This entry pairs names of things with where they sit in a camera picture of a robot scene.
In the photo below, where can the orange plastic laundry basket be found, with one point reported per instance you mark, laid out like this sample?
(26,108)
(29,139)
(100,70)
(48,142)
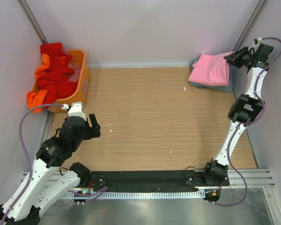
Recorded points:
(81,92)

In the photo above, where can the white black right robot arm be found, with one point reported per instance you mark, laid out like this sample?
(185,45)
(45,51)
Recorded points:
(247,109)

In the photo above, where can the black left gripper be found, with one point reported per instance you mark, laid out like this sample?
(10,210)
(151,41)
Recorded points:
(94,131)

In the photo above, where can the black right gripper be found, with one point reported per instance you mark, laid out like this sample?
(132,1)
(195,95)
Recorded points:
(232,58)

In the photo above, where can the light pink garment in basket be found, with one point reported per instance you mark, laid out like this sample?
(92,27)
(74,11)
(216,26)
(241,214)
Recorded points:
(70,70)

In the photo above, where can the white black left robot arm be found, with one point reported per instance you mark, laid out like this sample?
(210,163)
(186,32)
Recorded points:
(29,203)

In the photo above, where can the folded teal t shirt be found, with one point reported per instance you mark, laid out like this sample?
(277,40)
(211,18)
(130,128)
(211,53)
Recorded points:
(228,88)

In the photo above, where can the orange t shirt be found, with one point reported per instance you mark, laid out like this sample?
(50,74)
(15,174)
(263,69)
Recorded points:
(33,98)

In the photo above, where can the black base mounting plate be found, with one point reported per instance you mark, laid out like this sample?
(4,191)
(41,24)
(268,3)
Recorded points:
(131,179)

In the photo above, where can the red t shirt pile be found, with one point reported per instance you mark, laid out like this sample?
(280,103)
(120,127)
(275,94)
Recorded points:
(52,81)

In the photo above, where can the white slotted cable duct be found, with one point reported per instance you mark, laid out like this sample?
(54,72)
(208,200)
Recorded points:
(132,196)

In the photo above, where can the pink t shirt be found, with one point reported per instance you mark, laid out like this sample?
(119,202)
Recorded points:
(210,70)

